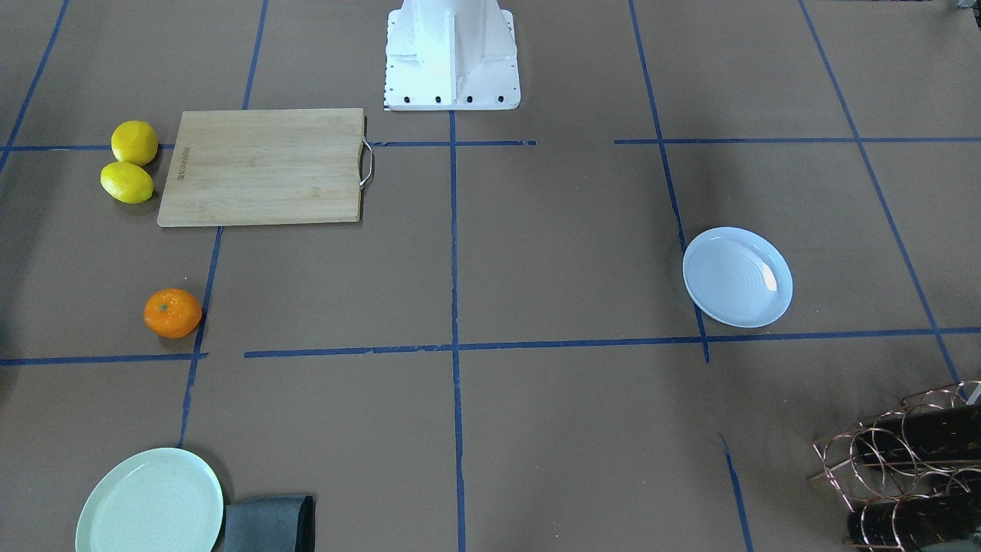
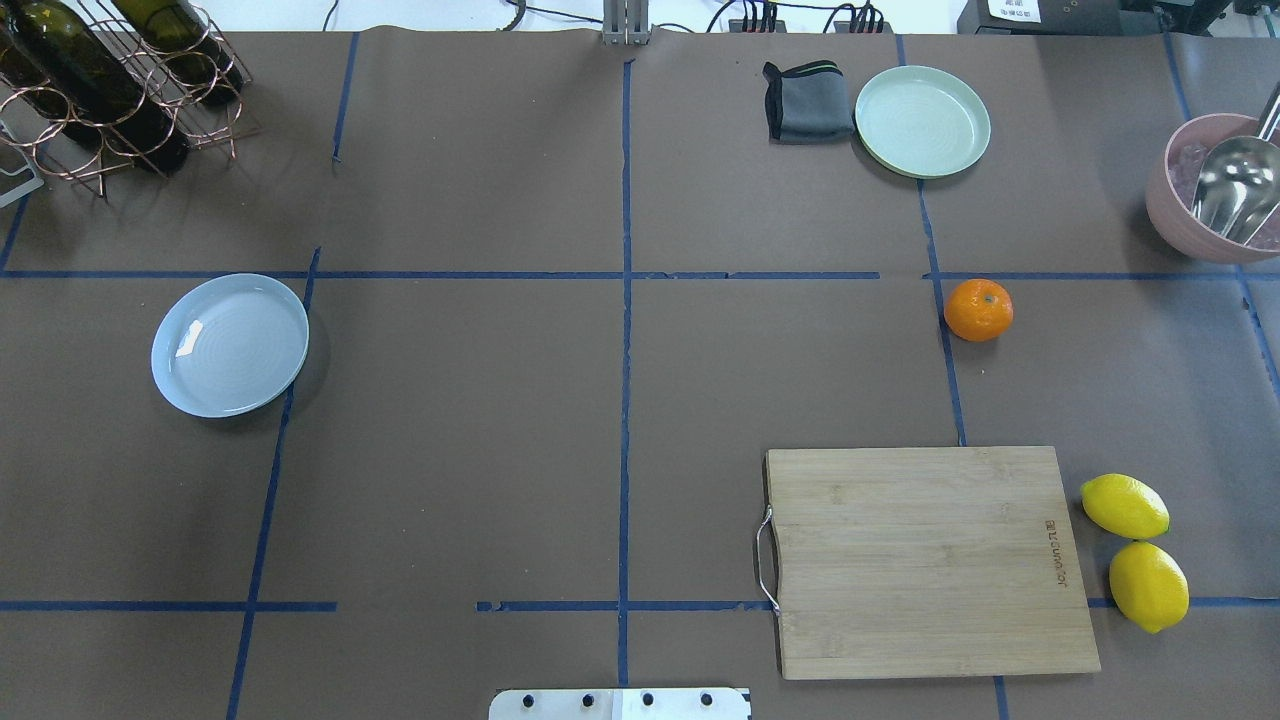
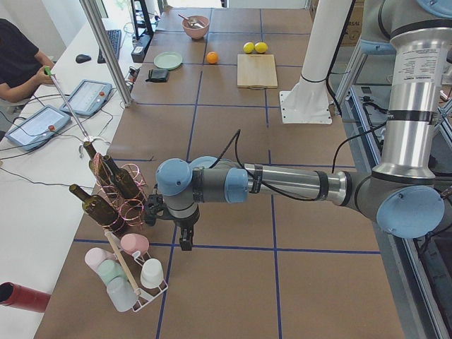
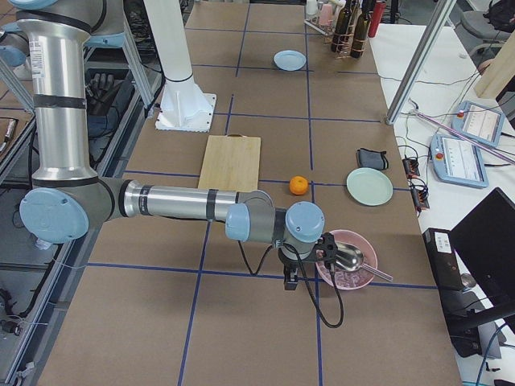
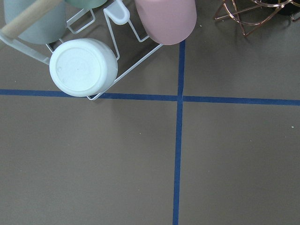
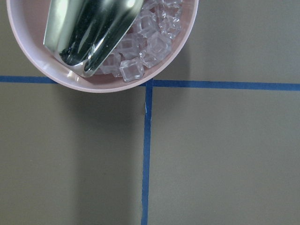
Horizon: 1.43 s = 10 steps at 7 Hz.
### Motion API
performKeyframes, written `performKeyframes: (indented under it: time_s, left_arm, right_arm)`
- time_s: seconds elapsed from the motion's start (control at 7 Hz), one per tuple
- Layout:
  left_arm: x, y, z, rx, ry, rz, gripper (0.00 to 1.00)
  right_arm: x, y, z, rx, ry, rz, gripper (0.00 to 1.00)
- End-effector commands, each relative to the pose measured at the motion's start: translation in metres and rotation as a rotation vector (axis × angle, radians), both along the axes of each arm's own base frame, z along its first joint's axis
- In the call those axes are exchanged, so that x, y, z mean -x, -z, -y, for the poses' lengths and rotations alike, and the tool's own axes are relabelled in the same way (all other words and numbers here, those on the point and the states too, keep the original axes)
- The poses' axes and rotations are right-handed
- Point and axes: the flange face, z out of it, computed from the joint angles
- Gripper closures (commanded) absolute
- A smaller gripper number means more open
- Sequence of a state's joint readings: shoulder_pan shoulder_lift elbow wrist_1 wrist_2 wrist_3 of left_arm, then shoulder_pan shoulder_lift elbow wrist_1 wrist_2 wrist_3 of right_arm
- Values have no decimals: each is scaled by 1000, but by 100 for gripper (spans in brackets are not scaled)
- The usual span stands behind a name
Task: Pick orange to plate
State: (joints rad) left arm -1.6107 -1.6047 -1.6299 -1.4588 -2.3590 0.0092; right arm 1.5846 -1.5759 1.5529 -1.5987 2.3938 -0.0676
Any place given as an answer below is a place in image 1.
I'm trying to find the light blue plate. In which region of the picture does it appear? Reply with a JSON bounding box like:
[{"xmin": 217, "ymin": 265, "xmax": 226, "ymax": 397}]
[{"xmin": 682, "ymin": 227, "xmax": 794, "ymax": 328}]

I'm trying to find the orange fruit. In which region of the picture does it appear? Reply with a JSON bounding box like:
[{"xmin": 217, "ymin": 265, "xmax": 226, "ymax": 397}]
[{"xmin": 143, "ymin": 287, "xmax": 204, "ymax": 339}]

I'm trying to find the light green plate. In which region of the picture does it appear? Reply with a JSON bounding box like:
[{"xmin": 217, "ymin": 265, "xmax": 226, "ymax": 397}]
[{"xmin": 74, "ymin": 448, "xmax": 225, "ymax": 551}]

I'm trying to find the wooden cutting board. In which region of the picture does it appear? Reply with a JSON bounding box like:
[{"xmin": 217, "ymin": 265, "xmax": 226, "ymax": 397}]
[{"xmin": 157, "ymin": 108, "xmax": 374, "ymax": 228}]

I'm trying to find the dark grey folded cloth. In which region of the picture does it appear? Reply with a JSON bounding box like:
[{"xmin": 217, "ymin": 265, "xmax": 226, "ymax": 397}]
[{"xmin": 223, "ymin": 494, "xmax": 316, "ymax": 551}]

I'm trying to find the lower yellow lemon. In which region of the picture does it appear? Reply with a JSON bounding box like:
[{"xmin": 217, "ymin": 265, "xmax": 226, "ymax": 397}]
[{"xmin": 100, "ymin": 161, "xmax": 155, "ymax": 204}]

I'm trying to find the yellow lemon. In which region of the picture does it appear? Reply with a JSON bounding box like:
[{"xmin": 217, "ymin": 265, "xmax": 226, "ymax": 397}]
[
  {"xmin": 110, "ymin": 121, "xmax": 160, "ymax": 166},
  {"xmin": 100, "ymin": 161, "xmax": 155, "ymax": 204}
]

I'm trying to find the upper yellow lemon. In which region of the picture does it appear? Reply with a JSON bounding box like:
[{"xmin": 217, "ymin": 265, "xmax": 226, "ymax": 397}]
[{"xmin": 110, "ymin": 121, "xmax": 160, "ymax": 166}]

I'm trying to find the dark wine bottle lower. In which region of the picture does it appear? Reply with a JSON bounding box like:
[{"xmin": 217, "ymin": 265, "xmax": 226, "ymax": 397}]
[{"xmin": 847, "ymin": 493, "xmax": 980, "ymax": 551}]

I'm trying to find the dark wine bottle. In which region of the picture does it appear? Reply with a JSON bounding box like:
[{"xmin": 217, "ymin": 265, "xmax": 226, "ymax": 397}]
[
  {"xmin": 847, "ymin": 493, "xmax": 980, "ymax": 551},
  {"xmin": 855, "ymin": 404, "xmax": 980, "ymax": 465}
]

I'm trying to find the dark wine bottle upper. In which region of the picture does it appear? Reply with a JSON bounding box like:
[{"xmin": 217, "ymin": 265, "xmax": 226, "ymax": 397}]
[{"xmin": 855, "ymin": 404, "xmax": 980, "ymax": 465}]

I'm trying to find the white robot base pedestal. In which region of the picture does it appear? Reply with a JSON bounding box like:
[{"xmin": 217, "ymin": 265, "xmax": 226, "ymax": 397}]
[{"xmin": 383, "ymin": 1, "xmax": 522, "ymax": 111}]

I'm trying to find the copper wire bottle rack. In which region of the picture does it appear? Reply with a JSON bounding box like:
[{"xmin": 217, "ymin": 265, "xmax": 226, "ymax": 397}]
[{"xmin": 812, "ymin": 381, "xmax": 980, "ymax": 551}]

